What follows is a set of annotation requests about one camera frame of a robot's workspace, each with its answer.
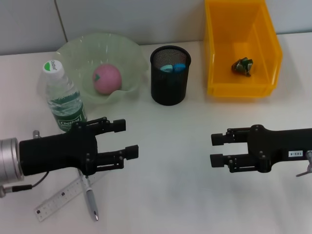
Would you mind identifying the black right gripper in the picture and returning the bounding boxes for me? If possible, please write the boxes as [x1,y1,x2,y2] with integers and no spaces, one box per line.
[209,124,312,174]

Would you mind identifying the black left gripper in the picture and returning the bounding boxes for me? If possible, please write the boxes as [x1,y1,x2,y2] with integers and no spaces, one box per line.
[18,117,127,177]

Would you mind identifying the pink toy peach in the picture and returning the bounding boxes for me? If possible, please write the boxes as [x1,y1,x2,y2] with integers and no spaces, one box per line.
[92,63,122,95]

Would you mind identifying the clear green-label water bottle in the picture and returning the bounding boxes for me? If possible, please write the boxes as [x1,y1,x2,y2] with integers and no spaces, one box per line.
[39,59,88,134]

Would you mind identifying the blue safety scissors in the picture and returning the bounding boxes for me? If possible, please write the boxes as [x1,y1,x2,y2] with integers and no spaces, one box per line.
[159,63,187,74]

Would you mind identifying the green plastic wrapper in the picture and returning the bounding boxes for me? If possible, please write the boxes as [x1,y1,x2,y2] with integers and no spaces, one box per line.
[231,56,254,78]

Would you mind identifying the clear plastic ruler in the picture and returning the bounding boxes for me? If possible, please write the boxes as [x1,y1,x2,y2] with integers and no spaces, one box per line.
[35,174,103,222]

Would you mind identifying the black mesh pen holder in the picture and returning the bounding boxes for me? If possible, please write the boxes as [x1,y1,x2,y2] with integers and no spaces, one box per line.
[150,45,192,106]

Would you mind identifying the silver ballpoint pen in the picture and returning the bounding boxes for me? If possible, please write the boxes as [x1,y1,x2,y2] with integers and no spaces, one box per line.
[77,169,100,222]

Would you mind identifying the pale green wavy fruit plate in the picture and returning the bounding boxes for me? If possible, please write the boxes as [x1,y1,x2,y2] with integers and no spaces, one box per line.
[55,33,149,108]

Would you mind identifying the yellow plastic bin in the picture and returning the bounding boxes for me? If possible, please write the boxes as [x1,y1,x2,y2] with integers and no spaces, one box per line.
[204,0,283,98]

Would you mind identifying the right gripper cable with connector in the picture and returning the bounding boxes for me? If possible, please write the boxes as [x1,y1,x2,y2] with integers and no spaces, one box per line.
[295,150,312,177]

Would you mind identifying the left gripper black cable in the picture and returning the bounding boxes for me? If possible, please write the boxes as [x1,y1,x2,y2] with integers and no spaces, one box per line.
[0,171,51,198]

